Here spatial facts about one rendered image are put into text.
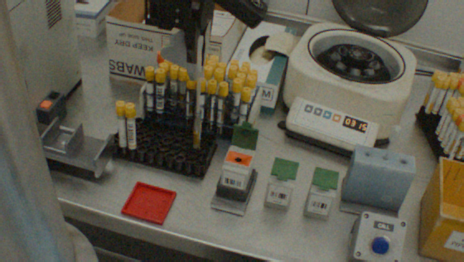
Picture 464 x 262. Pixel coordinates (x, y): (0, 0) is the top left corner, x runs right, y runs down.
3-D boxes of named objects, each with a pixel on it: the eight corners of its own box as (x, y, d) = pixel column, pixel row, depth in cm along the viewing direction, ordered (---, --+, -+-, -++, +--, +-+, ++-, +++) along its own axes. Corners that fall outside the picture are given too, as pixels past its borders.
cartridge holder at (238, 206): (210, 207, 78) (211, 191, 76) (226, 169, 85) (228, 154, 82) (243, 216, 77) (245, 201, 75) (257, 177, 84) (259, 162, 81)
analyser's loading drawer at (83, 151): (-4, 147, 81) (-11, 124, 78) (16, 124, 86) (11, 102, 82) (98, 177, 78) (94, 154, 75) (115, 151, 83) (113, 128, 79)
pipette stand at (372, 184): (339, 211, 79) (354, 167, 73) (341, 181, 85) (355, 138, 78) (396, 222, 78) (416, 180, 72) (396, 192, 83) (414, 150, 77)
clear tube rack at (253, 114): (140, 123, 92) (138, 91, 87) (159, 92, 100) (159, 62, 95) (247, 148, 89) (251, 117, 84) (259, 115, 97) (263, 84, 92)
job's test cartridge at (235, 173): (219, 193, 79) (221, 164, 74) (227, 172, 82) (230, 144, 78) (244, 200, 78) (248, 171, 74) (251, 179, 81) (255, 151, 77)
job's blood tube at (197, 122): (190, 157, 86) (192, 113, 79) (192, 152, 87) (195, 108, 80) (197, 160, 85) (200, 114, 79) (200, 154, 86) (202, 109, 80)
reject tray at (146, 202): (121, 214, 75) (120, 211, 75) (137, 184, 80) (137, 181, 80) (161, 225, 74) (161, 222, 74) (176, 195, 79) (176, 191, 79)
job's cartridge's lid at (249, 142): (234, 120, 75) (234, 118, 76) (230, 146, 78) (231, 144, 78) (259, 126, 75) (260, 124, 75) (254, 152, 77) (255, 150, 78)
